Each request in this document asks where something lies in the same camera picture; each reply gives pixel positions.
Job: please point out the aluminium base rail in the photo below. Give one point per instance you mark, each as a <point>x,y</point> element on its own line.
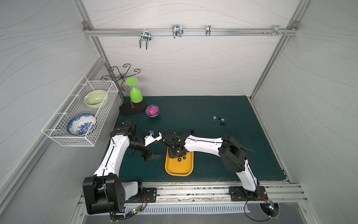
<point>218,192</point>

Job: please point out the metal hook middle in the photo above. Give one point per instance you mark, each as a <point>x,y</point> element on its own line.
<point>177,31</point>

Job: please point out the white slotted cable duct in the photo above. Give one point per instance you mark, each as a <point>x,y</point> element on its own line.
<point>195,209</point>

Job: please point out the metal bracket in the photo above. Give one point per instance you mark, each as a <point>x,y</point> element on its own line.
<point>208,30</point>

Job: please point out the light green bowl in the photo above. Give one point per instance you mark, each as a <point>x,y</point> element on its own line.
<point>96,99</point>

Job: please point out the metal hook right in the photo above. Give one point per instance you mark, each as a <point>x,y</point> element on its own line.
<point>276,31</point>

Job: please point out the green plastic goblet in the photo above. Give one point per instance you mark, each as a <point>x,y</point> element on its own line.
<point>135,94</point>

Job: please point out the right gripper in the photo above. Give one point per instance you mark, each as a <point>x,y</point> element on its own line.
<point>170,143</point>

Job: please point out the blue white patterned bowl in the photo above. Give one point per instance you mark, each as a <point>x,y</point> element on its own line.
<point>81,124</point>

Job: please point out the aluminium crossbar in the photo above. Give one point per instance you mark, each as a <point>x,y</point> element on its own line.
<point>187,32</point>

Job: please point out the purple ball in bowl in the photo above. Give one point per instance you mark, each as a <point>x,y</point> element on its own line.
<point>152,111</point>

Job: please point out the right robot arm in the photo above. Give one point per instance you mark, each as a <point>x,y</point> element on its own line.
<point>230,151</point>

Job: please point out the metal hook left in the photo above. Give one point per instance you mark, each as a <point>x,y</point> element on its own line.
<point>145,38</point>

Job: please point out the black metal cup stand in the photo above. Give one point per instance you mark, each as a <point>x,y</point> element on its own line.
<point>120,79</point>

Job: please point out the yellow plastic storage box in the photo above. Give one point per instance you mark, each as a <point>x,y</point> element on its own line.
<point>183,168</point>

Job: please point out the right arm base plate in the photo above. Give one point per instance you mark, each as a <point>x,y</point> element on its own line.
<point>239,194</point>

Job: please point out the metal hook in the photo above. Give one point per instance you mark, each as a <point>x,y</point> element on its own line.
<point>145,38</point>
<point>177,31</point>
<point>276,31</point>

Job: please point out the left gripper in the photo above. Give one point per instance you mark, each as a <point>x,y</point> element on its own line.
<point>147,152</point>

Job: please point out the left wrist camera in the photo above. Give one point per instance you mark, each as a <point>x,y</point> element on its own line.
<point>152,136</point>

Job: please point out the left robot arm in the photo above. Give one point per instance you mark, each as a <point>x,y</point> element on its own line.
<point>103,191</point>

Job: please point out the white wire basket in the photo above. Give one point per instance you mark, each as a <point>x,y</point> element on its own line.
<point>72,106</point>

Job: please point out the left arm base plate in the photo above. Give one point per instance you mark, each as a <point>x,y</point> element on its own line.
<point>148,195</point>

